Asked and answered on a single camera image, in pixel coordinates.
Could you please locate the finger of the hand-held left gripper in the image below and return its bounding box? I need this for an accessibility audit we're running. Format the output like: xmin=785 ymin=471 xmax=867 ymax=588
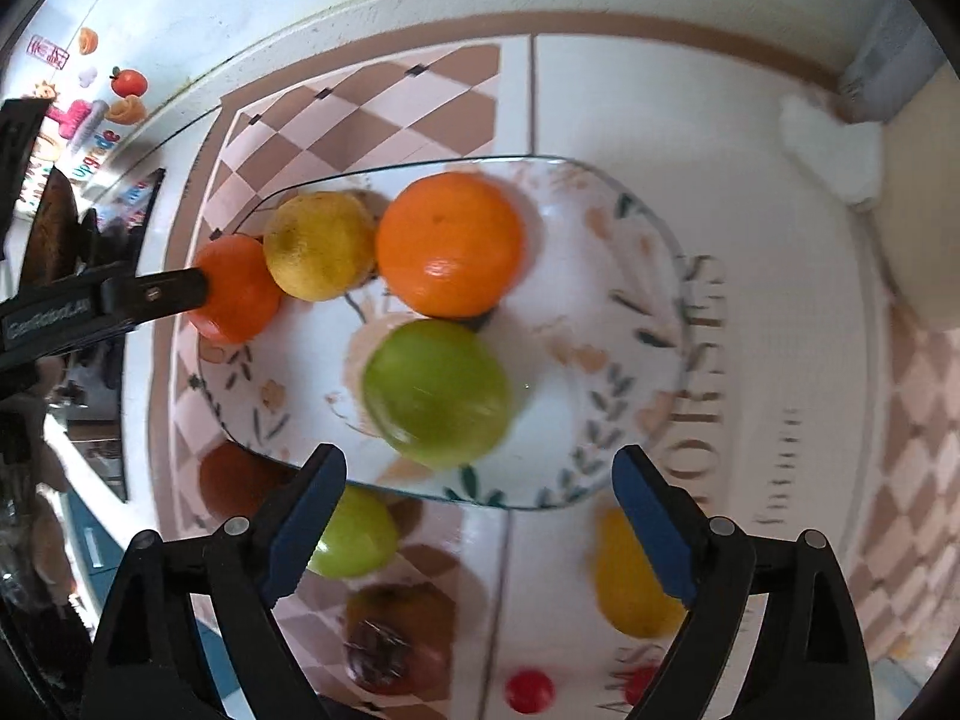
xmin=101 ymin=267 xmax=210 ymax=328
xmin=77 ymin=168 xmax=167 ymax=275

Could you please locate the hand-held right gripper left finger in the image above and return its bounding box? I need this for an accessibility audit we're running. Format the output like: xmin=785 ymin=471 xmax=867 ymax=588
xmin=79 ymin=444 xmax=347 ymax=720

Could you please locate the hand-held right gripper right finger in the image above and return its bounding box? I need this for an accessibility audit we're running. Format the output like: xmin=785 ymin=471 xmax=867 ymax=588
xmin=611 ymin=444 xmax=875 ymax=720

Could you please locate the small orange tangerine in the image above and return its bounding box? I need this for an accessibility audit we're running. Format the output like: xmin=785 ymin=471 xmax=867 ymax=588
xmin=186 ymin=234 xmax=283 ymax=346

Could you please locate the large green apple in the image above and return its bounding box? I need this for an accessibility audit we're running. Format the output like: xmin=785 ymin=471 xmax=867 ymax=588
xmin=363 ymin=319 xmax=515 ymax=467

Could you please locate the floral white plate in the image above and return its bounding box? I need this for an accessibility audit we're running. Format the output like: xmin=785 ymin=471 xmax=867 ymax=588
xmin=196 ymin=156 xmax=687 ymax=512

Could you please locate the small green apple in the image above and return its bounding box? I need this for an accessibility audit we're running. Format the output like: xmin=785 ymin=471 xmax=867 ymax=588
xmin=306 ymin=485 xmax=401 ymax=580

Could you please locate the yellow mango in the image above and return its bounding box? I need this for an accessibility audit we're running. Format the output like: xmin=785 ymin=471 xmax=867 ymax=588
xmin=594 ymin=506 xmax=687 ymax=638

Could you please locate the dark red fruit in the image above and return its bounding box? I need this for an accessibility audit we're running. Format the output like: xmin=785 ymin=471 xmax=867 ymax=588
xmin=199 ymin=440 xmax=295 ymax=526

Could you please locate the pink fridge magnet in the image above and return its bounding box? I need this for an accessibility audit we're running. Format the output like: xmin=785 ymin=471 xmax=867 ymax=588
xmin=45 ymin=97 xmax=102 ymax=142

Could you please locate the brown orange persimmon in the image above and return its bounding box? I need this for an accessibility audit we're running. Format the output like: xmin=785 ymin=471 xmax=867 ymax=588
xmin=343 ymin=583 xmax=457 ymax=697

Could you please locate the red cherry tomato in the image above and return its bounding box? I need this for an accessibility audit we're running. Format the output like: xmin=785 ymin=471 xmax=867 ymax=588
xmin=505 ymin=667 xmax=557 ymax=715
xmin=624 ymin=664 xmax=661 ymax=707

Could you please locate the yellow lemon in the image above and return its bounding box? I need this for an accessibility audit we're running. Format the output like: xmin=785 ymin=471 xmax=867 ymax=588
xmin=263 ymin=192 xmax=377 ymax=302

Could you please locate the red sign fridge magnet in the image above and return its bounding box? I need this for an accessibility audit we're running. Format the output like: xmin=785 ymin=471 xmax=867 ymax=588
xmin=26 ymin=35 xmax=70 ymax=70

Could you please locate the checkered printed tablecloth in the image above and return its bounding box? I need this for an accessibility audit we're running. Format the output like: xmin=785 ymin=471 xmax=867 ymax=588
xmin=154 ymin=7 xmax=960 ymax=720

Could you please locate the large orange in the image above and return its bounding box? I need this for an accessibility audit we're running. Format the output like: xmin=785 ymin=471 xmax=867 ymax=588
xmin=376 ymin=172 xmax=524 ymax=319

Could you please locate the white crumpled tissue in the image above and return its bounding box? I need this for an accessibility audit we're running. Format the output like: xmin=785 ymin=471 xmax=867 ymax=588
xmin=777 ymin=91 xmax=883 ymax=205

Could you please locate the grey curtain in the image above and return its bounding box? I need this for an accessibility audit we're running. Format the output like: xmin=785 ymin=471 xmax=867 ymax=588
xmin=836 ymin=0 xmax=935 ymax=125

